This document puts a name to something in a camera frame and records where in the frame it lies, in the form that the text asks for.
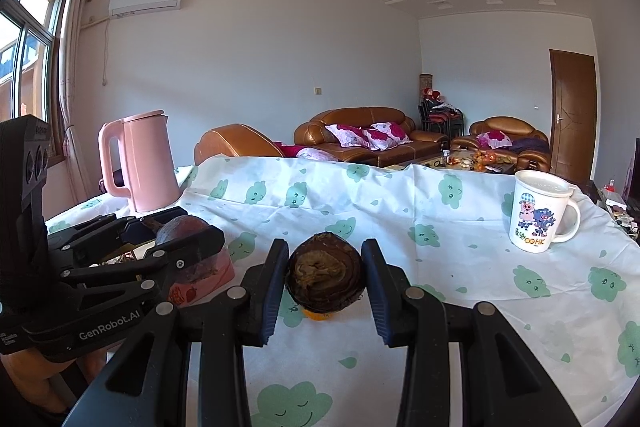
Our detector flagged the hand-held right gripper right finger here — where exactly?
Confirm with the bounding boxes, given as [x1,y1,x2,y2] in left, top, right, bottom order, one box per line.
[361,238,583,427]

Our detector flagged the person's left forearm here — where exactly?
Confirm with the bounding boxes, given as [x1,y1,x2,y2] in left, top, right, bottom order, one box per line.
[0,342,108,418]

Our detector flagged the white cloud print tablecloth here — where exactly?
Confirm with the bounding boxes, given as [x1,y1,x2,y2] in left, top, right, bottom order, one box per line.
[45,155,640,427]

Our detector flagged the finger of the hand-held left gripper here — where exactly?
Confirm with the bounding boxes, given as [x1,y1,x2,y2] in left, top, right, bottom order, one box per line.
[59,226,226,303]
[46,213,156,265]

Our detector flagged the brown leather sofa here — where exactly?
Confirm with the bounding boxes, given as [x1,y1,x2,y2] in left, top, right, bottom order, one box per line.
[293,107,451,165]

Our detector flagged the pink electric kettle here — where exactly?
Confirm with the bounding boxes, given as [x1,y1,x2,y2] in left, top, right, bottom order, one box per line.
[97,109,182,214]

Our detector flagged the beige curtain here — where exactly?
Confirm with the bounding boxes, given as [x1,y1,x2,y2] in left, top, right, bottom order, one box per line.
[52,0,96,198]

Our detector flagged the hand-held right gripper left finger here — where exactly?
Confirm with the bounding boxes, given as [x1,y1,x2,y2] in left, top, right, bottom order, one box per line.
[70,238,291,427]

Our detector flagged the white cartoon mug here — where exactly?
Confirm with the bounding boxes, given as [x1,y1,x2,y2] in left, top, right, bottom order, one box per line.
[509,170,582,254]

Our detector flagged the black television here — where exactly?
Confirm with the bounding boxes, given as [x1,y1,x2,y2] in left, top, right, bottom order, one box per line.
[627,137,640,202]

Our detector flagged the brown leather armchair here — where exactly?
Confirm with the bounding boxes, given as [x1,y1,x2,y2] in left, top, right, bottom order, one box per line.
[450,117,551,172]

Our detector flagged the stacked dark chairs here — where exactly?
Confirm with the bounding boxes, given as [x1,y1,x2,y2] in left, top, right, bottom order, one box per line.
[419,99,465,138]

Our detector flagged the pink tin box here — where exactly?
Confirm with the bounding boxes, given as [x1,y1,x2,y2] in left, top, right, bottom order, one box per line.
[90,244,236,308]

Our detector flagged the brown wooden door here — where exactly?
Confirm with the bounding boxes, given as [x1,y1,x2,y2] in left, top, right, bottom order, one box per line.
[548,49,598,180]

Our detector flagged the dark cake front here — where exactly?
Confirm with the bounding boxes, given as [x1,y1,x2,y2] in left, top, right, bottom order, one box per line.
[284,232,365,313]

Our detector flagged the small orange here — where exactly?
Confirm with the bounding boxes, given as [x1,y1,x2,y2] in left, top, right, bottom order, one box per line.
[302,307,341,323]

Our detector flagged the cluttered coffee table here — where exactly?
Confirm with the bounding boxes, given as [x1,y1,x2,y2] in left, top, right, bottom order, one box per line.
[395,149,518,172]

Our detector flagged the purple blanket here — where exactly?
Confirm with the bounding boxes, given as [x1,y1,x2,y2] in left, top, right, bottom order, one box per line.
[510,137,550,155]

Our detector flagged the pink cloth bundle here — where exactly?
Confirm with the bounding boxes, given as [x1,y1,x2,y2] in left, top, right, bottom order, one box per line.
[280,144,328,162]

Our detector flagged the purple passion fruit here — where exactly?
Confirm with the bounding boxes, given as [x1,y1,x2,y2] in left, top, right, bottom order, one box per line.
[141,214,226,284]

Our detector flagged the window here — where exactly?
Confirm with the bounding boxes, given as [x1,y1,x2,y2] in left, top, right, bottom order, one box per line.
[0,0,66,122]

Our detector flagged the pink flowered pillow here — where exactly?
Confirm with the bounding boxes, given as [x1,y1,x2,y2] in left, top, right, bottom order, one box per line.
[325,123,373,148]
[362,122,412,152]
[477,130,513,148]

